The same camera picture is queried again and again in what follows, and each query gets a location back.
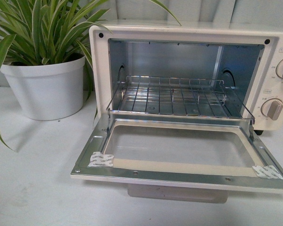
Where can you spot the left white tape piece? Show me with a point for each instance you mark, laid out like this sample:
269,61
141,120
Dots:
97,159

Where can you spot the cream Toshiba toaster oven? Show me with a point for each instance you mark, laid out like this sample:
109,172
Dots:
244,56

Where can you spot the lower timer knob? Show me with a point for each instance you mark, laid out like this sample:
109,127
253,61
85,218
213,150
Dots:
272,108

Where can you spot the right white tape piece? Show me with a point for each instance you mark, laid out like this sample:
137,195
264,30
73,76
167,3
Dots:
268,172

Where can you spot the glass oven door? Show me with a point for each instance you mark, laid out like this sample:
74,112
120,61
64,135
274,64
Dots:
179,152

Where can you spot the wire oven rack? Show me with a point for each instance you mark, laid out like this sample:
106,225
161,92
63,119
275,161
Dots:
182,97

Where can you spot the pink oven door handle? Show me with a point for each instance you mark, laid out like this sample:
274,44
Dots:
178,193

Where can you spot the white tape piece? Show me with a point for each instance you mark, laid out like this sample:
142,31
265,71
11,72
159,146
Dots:
268,172
97,159

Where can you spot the white plant pot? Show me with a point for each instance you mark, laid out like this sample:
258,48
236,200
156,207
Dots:
47,92

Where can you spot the green spider plant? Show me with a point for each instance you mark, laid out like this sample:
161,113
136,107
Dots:
46,32

